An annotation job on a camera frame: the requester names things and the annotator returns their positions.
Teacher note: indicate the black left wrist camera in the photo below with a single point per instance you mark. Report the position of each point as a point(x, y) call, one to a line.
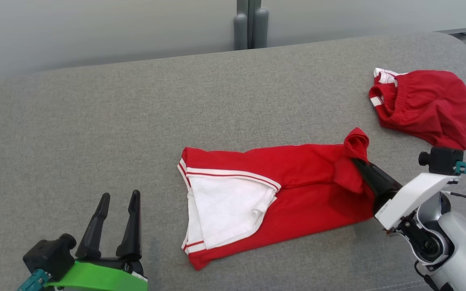
point(49, 256)

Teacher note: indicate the grey partition post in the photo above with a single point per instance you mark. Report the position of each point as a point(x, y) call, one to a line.
point(260, 28)
point(240, 32)

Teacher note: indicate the red shorts with white stripes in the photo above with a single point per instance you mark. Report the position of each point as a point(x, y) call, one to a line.
point(427, 105)

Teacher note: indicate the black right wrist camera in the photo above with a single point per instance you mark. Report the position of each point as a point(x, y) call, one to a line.
point(443, 161)

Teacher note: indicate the red T-shirt with white sleeves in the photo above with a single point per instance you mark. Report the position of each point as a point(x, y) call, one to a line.
point(306, 173)

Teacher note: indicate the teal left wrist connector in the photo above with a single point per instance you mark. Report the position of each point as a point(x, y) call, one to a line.
point(32, 281)

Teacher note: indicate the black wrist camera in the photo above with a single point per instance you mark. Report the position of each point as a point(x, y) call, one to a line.
point(443, 161)
point(49, 256)

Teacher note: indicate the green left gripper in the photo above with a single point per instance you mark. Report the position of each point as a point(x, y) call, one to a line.
point(95, 279)

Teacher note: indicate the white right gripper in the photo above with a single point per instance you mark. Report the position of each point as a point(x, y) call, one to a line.
point(415, 196)

